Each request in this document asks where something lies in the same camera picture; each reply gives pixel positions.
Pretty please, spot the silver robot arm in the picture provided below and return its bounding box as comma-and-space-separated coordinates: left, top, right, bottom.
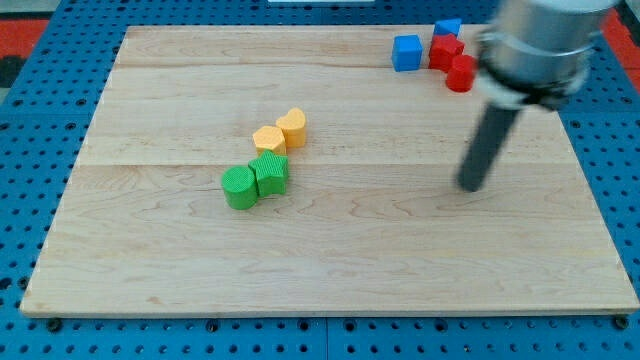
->
476, 0, 618, 110

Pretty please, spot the yellow heart block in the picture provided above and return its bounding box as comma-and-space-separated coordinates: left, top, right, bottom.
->
276, 107, 307, 148

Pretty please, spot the green star block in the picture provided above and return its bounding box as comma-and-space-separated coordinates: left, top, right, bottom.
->
248, 150, 289, 197

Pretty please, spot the wooden board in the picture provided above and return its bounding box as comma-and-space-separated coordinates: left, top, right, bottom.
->
21, 26, 639, 318

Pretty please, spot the yellow hexagon block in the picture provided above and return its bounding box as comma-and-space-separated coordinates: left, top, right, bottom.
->
252, 126, 287, 156

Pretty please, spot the green cylinder block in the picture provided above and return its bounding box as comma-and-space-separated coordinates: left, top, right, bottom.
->
221, 166, 258, 210

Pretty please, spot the blue cube block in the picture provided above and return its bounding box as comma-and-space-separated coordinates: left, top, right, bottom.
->
391, 34, 423, 72

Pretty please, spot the red cylinder block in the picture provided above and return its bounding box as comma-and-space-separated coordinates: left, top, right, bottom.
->
445, 55, 477, 93

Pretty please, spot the red star block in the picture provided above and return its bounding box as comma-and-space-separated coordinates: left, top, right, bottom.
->
428, 34, 465, 73

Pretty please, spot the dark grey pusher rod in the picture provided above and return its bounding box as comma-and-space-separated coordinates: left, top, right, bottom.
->
456, 103, 520, 192

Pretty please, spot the blue triangle block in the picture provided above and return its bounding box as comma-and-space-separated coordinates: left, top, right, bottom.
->
433, 18, 462, 37

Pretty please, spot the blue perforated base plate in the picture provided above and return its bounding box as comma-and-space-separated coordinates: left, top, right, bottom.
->
1, 0, 639, 359

